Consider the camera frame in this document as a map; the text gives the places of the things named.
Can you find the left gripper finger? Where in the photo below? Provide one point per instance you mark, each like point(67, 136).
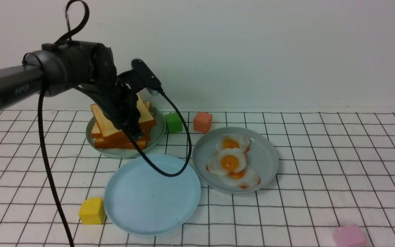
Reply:
point(132, 117)
point(121, 115)

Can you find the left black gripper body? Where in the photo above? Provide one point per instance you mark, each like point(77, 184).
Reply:
point(107, 88)

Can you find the fried egg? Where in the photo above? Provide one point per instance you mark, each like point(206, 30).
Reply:
point(245, 179)
point(232, 141)
point(227, 162)

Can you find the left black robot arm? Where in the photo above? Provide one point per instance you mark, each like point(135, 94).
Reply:
point(85, 66)

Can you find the green plate with toast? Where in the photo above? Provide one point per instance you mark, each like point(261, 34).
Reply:
point(155, 135)

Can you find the green foam cube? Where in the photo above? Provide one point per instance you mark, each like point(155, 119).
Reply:
point(173, 122)

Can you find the orange foam cube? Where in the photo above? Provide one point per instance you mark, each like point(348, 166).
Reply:
point(202, 122)

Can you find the light blue empty plate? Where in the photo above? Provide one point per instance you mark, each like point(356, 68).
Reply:
point(141, 201)

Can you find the yellow foam cube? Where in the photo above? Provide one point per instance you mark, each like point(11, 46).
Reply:
point(92, 211)

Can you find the grey-green egg plate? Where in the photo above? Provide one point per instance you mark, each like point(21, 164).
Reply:
point(262, 156)

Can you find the pink foam cube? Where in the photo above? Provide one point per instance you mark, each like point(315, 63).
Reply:
point(349, 236)

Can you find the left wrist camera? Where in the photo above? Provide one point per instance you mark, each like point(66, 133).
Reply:
point(141, 77)

